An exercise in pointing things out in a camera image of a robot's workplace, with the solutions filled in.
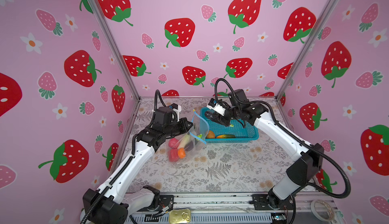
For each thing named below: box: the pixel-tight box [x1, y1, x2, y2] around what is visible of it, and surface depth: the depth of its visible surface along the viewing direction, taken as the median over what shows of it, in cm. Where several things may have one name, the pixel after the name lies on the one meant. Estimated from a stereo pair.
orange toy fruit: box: [177, 147, 186, 159], surface depth 85 cm
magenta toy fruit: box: [168, 137, 179, 149], surface depth 92 cm
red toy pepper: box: [168, 147, 179, 163], surface depth 87 cm
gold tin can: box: [168, 208, 191, 224], surface depth 68 cm
